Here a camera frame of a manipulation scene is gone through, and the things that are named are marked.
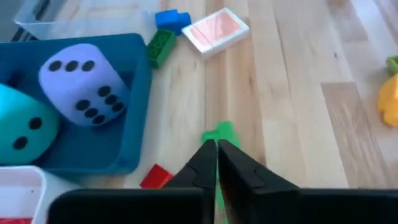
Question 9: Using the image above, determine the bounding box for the cyan foam die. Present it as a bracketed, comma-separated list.
[0, 83, 61, 166]

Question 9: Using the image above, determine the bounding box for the purple foam die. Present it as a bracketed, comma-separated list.
[38, 42, 131, 128]

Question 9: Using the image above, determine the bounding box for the blue big-stud toy brick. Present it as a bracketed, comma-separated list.
[154, 9, 192, 35]

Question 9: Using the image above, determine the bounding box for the dark green hollow toy brick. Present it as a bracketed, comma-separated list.
[146, 28, 177, 69]

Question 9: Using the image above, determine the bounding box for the yellow rounded toy brick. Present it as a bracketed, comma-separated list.
[377, 74, 398, 128]

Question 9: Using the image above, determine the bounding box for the red roof-shaped toy brick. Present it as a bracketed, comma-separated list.
[139, 164, 174, 190]

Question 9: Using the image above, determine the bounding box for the small red toy brick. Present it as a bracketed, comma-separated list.
[0, 217, 34, 224]

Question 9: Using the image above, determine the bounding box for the clear plastic bin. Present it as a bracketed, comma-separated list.
[14, 0, 156, 41]

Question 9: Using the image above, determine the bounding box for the red-backed card deck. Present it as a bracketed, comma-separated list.
[181, 7, 251, 60]

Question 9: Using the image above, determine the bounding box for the green stepped toy brick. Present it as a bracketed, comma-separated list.
[201, 120, 242, 224]

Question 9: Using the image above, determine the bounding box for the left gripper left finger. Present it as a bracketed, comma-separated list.
[47, 139, 218, 224]

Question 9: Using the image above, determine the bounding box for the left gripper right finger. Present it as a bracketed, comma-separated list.
[217, 139, 398, 224]

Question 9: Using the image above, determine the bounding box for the white plastic bin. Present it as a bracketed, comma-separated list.
[0, 165, 47, 224]

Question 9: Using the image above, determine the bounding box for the blue plastic bin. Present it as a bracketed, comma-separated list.
[0, 32, 153, 177]

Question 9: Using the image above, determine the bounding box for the lime green curved toy brick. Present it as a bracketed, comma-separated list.
[386, 55, 398, 77]

